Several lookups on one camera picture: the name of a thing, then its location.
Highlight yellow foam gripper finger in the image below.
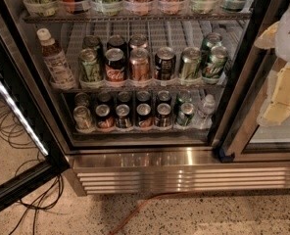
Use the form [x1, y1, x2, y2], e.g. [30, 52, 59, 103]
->
[254, 22, 279, 49]
[257, 63, 290, 127]

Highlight brown tea plastic bottle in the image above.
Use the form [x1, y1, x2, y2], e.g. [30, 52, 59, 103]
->
[37, 28, 76, 90]

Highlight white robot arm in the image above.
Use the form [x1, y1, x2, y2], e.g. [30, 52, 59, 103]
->
[254, 7, 290, 126]

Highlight clear water bottle bottom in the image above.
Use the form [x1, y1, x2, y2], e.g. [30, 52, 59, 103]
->
[196, 94, 216, 129]

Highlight light green can middle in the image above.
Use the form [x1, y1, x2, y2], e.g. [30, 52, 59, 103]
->
[178, 47, 201, 84]

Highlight stainless steel fridge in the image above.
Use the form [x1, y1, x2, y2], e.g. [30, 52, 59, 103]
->
[0, 0, 290, 196]

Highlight black can back middle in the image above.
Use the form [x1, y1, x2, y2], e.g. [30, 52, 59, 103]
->
[107, 34, 127, 53]

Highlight red cola can middle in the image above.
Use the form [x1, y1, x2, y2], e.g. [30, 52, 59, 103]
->
[105, 48, 126, 87]

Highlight black fridge door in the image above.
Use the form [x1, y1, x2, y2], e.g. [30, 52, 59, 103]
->
[0, 13, 70, 219]

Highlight green soda can back right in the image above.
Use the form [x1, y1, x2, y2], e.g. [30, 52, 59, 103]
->
[201, 32, 222, 51]

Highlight green soda can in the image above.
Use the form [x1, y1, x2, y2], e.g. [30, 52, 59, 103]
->
[201, 32, 222, 51]
[202, 46, 228, 84]

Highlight green soda can front right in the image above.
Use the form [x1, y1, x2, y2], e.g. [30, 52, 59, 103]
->
[202, 46, 228, 84]

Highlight black can middle front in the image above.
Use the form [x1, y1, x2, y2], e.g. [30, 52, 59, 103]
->
[154, 46, 176, 84]

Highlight bottom green can front right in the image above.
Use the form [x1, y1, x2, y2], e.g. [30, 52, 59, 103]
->
[175, 103, 195, 127]

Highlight orange can back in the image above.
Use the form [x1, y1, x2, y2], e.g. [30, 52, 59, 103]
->
[129, 34, 148, 49]

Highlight orange can middle front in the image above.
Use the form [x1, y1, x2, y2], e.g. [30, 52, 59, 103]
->
[129, 48, 152, 87]

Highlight dark can back left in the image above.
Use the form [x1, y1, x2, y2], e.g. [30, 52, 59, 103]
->
[82, 35, 103, 55]

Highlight green can middle front left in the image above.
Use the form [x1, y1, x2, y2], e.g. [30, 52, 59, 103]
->
[78, 48, 103, 88]

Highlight bottom orange can front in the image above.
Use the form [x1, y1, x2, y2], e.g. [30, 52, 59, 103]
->
[95, 104, 115, 130]

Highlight bottom green can front left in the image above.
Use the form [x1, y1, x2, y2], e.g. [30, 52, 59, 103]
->
[73, 106, 93, 133]

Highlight top wire shelf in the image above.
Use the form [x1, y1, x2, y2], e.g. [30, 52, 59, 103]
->
[24, 13, 251, 24]

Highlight wire shelf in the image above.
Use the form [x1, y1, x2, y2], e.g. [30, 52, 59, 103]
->
[24, 13, 251, 24]
[59, 21, 245, 92]

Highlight orange power cable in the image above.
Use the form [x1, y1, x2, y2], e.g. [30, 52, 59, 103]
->
[108, 191, 198, 235]

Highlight middle wire shelf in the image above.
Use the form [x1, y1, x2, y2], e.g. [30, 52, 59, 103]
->
[59, 21, 245, 92]

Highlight black floor cables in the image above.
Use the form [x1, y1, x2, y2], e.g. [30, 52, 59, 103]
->
[0, 104, 65, 235]

